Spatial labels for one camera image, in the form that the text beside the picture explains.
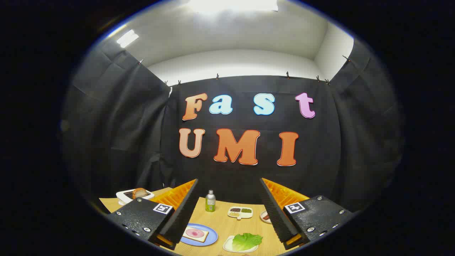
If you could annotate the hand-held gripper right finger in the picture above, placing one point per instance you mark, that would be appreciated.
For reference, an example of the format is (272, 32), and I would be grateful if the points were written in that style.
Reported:
(275, 217)

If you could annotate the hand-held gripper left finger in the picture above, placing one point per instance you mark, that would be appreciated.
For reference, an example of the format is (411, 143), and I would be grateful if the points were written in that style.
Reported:
(181, 218)

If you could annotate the green lettuce leaf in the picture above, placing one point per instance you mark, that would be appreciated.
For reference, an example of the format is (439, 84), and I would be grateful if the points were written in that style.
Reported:
(245, 241)

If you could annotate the brown toast slice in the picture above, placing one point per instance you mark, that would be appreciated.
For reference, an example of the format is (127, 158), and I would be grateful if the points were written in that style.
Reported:
(140, 193)

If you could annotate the white oval plate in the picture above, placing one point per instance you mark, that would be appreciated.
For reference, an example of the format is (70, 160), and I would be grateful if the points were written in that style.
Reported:
(263, 217)

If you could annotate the pink ham slice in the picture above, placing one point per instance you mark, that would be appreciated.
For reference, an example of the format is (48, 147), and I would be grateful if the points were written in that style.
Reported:
(194, 233)

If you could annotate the white bread slice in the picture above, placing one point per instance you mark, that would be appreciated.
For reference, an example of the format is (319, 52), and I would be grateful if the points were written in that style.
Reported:
(203, 238)

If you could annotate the white divided dish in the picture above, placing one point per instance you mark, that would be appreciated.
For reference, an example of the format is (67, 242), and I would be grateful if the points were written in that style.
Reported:
(245, 215)

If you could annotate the green label metal bottle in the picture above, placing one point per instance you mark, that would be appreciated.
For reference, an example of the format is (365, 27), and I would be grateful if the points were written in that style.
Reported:
(210, 201)

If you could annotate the blue plate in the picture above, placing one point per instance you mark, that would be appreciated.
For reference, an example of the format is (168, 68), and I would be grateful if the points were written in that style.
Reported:
(212, 234)

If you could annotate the white square plate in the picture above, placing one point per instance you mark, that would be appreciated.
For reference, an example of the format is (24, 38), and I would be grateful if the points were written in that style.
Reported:
(227, 245)

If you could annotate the white toaster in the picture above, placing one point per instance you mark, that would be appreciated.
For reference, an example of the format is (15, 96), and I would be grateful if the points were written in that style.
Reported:
(121, 195)

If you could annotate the ceiling light panel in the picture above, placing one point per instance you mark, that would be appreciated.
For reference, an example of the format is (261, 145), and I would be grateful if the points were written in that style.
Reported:
(127, 38)

